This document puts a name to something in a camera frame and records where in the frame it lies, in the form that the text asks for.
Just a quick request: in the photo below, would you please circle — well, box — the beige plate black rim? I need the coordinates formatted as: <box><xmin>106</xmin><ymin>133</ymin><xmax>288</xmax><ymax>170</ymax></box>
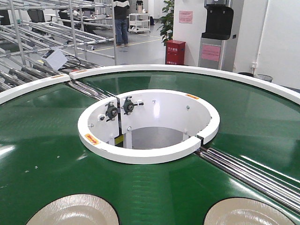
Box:
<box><xmin>27</xmin><ymin>194</ymin><xmax>120</xmax><ymax>225</ymax></box>
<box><xmin>204</xmin><ymin>197</ymin><xmax>294</xmax><ymax>225</ymax></box>

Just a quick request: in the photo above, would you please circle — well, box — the steel rollers left gap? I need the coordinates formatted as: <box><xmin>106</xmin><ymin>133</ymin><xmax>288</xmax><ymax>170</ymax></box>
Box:
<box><xmin>67</xmin><ymin>81</ymin><xmax>110</xmax><ymax>101</ymax></box>

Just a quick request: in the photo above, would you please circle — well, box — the steel rollers gap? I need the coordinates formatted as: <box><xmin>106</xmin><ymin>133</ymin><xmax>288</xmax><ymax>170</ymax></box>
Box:
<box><xmin>195</xmin><ymin>147</ymin><xmax>300</xmax><ymax>214</ymax></box>
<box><xmin>67</xmin><ymin>81</ymin><xmax>110</xmax><ymax>101</ymax></box>

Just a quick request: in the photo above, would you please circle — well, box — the red fire extinguisher cabinet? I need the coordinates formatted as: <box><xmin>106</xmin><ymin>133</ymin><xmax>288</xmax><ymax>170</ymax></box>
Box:
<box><xmin>165</xmin><ymin>40</ymin><xmax>186</xmax><ymax>65</ymax></box>

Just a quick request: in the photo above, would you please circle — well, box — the green leafy plant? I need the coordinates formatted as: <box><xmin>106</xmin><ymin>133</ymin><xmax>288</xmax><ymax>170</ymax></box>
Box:
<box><xmin>158</xmin><ymin>0</ymin><xmax>175</xmax><ymax>46</ymax></box>

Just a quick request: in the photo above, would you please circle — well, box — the white utility cart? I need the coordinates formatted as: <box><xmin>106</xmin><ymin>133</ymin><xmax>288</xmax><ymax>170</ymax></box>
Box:
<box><xmin>128</xmin><ymin>13</ymin><xmax>150</xmax><ymax>34</ymax></box>

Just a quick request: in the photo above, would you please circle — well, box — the black water dispenser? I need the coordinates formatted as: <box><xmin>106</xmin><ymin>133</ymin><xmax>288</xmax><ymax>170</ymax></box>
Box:
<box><xmin>198</xmin><ymin>0</ymin><xmax>234</xmax><ymax>69</ymax></box>

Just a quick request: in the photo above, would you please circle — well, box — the standing person in jeans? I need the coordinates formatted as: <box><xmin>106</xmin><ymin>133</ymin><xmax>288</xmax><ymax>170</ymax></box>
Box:
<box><xmin>113</xmin><ymin>0</ymin><xmax>130</xmax><ymax>46</ymax></box>

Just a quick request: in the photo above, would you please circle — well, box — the white control box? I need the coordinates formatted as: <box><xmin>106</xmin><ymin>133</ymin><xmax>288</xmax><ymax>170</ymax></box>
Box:
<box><xmin>41</xmin><ymin>48</ymin><xmax>67</xmax><ymax>70</ymax></box>

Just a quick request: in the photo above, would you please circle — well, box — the green circular conveyor belt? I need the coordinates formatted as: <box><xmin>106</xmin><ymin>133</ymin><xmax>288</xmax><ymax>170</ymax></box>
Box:
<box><xmin>0</xmin><ymin>71</ymin><xmax>300</xmax><ymax>225</ymax></box>

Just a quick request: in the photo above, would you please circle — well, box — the white outer rim right segment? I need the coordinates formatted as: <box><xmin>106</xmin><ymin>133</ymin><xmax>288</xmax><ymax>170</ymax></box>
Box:
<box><xmin>69</xmin><ymin>64</ymin><xmax>300</xmax><ymax>104</ymax></box>

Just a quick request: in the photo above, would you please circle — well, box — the white rim segment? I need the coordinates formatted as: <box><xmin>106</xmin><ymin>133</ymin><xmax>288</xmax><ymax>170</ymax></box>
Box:
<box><xmin>0</xmin><ymin>74</ymin><xmax>70</xmax><ymax>104</ymax></box>
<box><xmin>69</xmin><ymin>64</ymin><xmax>300</xmax><ymax>104</ymax></box>

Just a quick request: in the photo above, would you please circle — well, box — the white outer rim left segment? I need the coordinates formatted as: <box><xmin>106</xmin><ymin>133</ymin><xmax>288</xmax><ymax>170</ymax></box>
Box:
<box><xmin>0</xmin><ymin>74</ymin><xmax>70</xmax><ymax>104</ymax></box>

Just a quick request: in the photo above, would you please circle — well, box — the metal roller rack shelving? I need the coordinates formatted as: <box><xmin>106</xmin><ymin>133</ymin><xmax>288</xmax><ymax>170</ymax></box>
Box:
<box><xmin>0</xmin><ymin>0</ymin><xmax>116</xmax><ymax>91</ymax></box>

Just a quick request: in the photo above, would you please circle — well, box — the steel rollers right gap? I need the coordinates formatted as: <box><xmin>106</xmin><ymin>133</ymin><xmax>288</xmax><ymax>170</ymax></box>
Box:
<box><xmin>195</xmin><ymin>147</ymin><xmax>300</xmax><ymax>214</ymax></box>

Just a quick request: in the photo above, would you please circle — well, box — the white inner conveyor ring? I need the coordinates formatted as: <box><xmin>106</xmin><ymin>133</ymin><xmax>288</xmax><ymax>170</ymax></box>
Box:
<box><xmin>77</xmin><ymin>89</ymin><xmax>221</xmax><ymax>165</ymax></box>

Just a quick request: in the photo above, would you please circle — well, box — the pink wall notice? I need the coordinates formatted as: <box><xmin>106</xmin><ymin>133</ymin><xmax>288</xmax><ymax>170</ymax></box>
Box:
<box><xmin>179</xmin><ymin>10</ymin><xmax>193</xmax><ymax>24</ymax></box>

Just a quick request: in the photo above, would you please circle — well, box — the wire mesh waste bin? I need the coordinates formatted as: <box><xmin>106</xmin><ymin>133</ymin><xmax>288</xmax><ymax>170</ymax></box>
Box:
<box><xmin>256</xmin><ymin>74</ymin><xmax>273</xmax><ymax>83</ymax></box>

